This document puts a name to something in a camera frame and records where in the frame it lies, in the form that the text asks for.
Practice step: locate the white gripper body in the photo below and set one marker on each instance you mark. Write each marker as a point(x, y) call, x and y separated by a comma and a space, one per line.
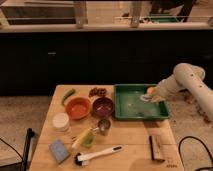
point(157, 96)

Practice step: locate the orange and blue towel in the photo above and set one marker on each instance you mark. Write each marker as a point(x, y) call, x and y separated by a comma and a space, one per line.
point(149, 95)

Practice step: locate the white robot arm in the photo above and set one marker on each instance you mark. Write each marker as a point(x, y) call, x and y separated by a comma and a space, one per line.
point(190, 77)

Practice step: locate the green plastic tray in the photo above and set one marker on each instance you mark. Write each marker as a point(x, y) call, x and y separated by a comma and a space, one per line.
point(129, 105)

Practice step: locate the black wooden block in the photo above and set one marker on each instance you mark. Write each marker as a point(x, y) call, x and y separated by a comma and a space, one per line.
point(156, 149)

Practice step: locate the purple bowl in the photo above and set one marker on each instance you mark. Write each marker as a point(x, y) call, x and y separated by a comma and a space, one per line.
point(103, 107)

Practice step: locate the metal measuring cup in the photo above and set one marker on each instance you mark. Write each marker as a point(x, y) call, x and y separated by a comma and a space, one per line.
point(103, 127)

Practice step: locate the brown grape bunch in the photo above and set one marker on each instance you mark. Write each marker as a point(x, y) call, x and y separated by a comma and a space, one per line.
point(100, 92)

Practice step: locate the orange bowl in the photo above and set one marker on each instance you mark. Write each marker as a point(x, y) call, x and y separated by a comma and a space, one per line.
point(78, 108)

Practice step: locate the yellow green corn toy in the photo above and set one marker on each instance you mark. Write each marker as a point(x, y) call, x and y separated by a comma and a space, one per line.
point(84, 139)

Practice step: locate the green pepper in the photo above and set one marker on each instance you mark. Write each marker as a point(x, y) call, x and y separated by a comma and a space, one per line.
point(68, 94)

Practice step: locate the white dish brush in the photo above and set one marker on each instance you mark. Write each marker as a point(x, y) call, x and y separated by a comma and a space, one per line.
point(83, 159)

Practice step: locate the white round container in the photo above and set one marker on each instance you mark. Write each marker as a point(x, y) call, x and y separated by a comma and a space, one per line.
point(61, 121)

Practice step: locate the blue sponge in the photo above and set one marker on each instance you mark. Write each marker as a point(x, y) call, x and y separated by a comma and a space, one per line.
point(59, 151)

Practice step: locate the dark cabinet counter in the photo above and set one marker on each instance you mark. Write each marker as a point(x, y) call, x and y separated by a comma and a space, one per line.
point(34, 59)

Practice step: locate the black chair frame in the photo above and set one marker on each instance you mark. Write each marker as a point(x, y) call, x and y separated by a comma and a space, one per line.
point(23, 163)

